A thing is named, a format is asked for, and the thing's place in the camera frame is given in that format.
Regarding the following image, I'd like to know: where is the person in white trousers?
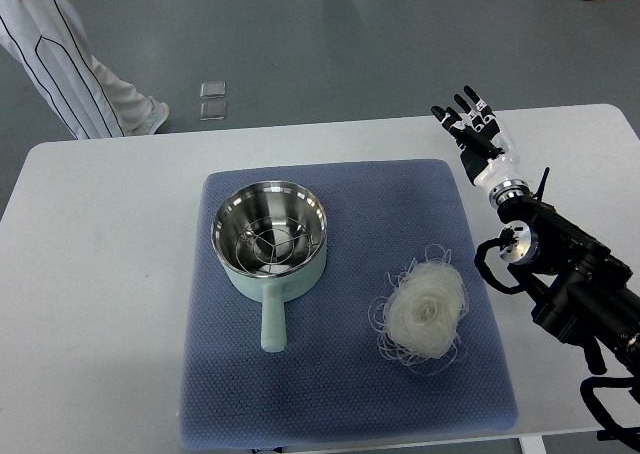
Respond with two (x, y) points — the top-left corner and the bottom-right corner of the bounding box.
(1, 0), (169, 140)

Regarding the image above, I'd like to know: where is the mint green pot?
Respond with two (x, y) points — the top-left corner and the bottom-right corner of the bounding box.
(211, 180), (328, 353)

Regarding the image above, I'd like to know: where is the wire steaming rack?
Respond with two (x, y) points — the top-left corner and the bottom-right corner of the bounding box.
(235, 216), (315, 270)

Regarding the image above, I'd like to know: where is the white table leg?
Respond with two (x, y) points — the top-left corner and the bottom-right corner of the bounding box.
(519, 435), (547, 454)

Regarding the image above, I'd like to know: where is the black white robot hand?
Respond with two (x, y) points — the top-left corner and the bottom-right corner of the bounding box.
(431, 85), (519, 190)

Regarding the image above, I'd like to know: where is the white vermicelli nest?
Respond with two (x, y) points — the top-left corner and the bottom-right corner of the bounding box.
(368, 244), (469, 376)

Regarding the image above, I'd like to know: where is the blue textured mat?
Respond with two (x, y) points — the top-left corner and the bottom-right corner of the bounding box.
(179, 159), (518, 450)

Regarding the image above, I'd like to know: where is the upper floor metal plate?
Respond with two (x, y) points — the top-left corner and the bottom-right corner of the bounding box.
(200, 81), (226, 99)

